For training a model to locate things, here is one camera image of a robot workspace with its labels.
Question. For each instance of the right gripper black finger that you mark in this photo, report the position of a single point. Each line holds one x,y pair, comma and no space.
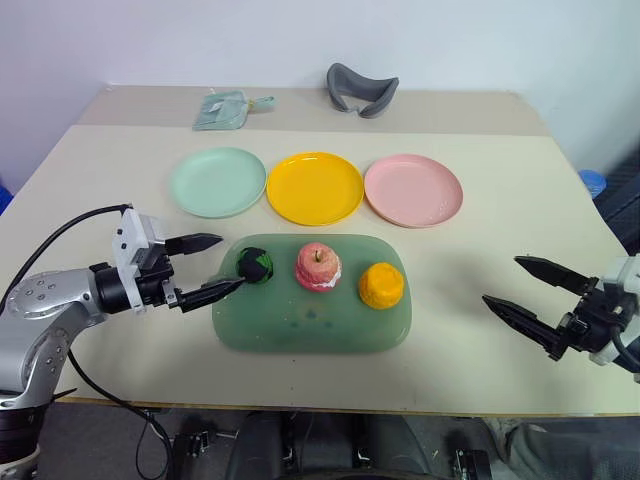
525,320
555,274

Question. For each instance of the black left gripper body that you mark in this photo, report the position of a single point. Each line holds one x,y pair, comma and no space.
156,280

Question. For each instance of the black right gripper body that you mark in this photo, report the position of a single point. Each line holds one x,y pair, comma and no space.
590,325

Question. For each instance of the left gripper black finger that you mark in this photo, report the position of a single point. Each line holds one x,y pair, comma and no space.
192,243
210,291

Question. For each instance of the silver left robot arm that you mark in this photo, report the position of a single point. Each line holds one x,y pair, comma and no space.
45,305

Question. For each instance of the green and black fruit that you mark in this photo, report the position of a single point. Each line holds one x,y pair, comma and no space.
256,266

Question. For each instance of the mint green round plate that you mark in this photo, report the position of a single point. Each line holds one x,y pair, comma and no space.
217,182

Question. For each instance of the yellow round plate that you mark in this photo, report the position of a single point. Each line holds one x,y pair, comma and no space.
315,189

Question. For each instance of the orange yellow fruit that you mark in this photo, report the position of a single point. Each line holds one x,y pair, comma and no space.
381,286

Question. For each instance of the pink round plate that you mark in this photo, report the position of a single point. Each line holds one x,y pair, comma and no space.
413,191

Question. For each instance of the blue round container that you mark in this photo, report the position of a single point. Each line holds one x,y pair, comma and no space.
594,182

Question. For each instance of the black mesh chair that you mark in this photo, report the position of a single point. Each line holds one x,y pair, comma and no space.
622,200

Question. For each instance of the translucent green rectangular tray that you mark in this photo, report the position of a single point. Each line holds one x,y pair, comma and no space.
310,320

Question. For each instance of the pink red apple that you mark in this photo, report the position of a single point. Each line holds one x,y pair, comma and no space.
319,267

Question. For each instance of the grey fabric shape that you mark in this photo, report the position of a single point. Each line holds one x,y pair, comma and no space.
575,450

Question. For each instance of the pale green folded cloth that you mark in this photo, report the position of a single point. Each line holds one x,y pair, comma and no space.
220,111

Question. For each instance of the teal yellow clip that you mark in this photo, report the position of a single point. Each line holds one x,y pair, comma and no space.
262,103

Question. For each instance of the blue plastic object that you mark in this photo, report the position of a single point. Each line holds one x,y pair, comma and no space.
4,195

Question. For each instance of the grey curved foam face pad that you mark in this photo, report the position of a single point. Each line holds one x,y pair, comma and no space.
345,86

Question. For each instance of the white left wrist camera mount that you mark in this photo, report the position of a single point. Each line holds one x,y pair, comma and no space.
131,240

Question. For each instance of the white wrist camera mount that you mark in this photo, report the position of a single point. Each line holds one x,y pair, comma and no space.
131,240
622,275

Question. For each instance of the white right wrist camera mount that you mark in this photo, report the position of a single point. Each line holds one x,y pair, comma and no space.
622,275

